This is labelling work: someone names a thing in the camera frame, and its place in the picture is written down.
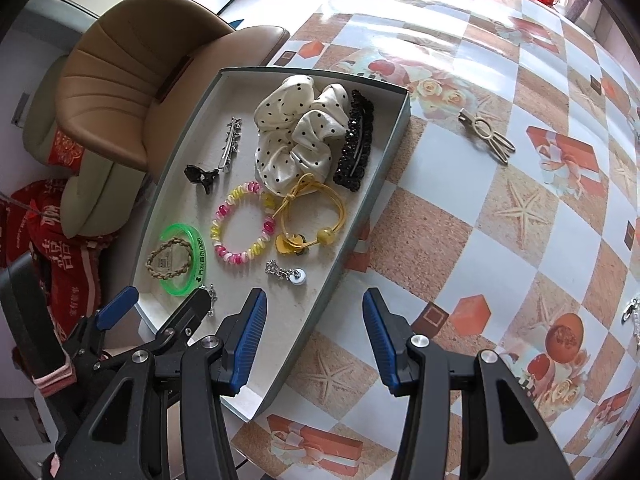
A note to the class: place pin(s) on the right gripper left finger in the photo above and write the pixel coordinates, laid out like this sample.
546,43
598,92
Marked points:
125,435

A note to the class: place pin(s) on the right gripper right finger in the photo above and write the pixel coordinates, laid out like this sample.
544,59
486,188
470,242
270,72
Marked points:
503,435

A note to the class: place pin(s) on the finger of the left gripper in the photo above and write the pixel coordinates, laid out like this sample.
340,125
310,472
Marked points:
174,334
88,335

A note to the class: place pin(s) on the silver charm pendant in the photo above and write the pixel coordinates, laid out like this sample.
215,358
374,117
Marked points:
210,289

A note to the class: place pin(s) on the silver spiked hair clip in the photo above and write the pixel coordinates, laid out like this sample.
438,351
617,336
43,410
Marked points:
231,144

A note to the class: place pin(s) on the black chain hair clip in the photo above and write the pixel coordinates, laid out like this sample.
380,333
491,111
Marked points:
356,149

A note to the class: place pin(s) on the grey jewelry tray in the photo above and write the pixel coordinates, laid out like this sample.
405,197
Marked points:
293,311

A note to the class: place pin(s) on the green translucent bangle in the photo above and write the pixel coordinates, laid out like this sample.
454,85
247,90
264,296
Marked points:
196,269

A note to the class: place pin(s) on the red printed fabric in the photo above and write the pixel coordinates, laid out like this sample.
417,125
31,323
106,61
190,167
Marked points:
65,223

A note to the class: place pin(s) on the small black hair claw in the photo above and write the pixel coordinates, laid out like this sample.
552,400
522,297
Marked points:
198,175

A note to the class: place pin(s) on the patterned tablecloth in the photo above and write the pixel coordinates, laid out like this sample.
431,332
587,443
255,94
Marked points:
537,260

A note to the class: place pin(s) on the white polka dot scrunchie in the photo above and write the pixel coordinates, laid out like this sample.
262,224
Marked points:
296,126

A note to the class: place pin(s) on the brown leather chair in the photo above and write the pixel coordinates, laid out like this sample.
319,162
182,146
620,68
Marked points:
137,74

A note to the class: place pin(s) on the gold bunny hair clip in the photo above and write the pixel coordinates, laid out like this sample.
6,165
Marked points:
500,145

